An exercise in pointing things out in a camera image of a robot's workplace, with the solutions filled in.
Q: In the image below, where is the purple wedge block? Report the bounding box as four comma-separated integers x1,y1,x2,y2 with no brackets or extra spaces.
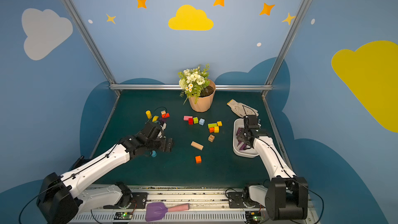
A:
237,142,247,150

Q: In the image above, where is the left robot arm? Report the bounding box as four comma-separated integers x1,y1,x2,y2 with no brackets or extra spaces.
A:
36,120,173,224

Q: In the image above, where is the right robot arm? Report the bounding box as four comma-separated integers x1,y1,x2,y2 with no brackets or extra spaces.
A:
233,115,308,220

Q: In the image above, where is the white storage bin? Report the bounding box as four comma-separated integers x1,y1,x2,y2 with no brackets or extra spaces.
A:
233,118,259,158

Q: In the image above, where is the teal cylinder block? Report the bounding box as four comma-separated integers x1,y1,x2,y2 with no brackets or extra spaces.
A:
151,150,157,158

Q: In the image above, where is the white knit work glove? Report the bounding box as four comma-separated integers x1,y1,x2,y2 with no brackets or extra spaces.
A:
227,99,259,118

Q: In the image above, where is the pink rectangular block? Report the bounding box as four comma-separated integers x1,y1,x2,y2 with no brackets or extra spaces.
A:
183,116,193,121

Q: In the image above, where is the wooden number cube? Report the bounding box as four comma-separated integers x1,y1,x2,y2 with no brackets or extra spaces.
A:
208,135,215,142

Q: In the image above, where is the lime green long block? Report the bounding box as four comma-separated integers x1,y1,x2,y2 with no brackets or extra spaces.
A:
208,123,218,128

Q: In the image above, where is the pale wooden long block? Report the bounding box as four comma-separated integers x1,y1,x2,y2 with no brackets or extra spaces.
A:
191,141,204,150

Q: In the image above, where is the orange cube block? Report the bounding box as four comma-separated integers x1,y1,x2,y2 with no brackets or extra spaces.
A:
195,156,202,164

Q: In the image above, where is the pink flower pot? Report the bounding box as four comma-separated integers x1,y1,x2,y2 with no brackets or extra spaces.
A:
189,80,216,113

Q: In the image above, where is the white green flower bouquet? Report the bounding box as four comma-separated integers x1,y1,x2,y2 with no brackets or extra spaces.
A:
178,64,214,103

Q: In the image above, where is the purple pink toy shovel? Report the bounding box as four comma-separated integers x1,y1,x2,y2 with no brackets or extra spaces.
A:
145,202,190,222

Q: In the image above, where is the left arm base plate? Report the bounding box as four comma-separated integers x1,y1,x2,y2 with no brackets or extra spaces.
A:
104,192,148,209

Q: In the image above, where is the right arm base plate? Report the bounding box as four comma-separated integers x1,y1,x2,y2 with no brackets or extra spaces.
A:
227,191,260,209

